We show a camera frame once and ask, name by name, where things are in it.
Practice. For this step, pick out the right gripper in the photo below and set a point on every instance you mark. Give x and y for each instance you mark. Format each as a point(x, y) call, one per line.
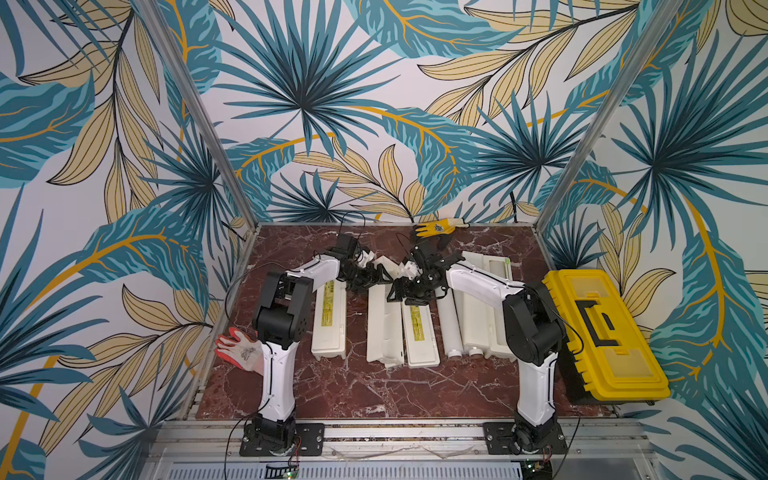
point(411, 285)

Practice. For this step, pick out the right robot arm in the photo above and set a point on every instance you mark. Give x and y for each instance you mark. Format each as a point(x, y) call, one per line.
point(533, 330)

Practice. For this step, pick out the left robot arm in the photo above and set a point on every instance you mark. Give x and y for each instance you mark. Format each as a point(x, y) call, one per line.
point(283, 315)

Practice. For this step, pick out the red white work glove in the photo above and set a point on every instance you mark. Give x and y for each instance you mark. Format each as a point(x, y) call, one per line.
point(241, 351)

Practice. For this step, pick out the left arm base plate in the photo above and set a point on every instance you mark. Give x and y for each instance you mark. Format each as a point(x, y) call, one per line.
point(268, 440)

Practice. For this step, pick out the aluminium front rail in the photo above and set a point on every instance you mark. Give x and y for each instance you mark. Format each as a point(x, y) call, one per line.
point(389, 439)

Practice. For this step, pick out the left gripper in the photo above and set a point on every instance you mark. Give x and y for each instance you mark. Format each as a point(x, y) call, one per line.
point(372, 279)

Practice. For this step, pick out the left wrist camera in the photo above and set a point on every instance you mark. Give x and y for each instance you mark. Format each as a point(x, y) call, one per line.
point(350, 252)

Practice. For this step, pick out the yellow black toolbox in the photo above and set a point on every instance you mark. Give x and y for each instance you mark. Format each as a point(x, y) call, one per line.
point(606, 359)

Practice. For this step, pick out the yellow black work glove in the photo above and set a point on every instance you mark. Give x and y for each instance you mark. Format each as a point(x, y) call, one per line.
point(443, 230)

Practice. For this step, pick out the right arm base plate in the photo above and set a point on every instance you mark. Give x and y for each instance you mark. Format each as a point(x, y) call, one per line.
point(513, 438)

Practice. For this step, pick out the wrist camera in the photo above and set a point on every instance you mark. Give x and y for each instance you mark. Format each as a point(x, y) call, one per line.
point(350, 252)
point(409, 269)

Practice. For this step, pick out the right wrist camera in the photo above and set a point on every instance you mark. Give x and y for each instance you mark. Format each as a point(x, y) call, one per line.
point(409, 269)

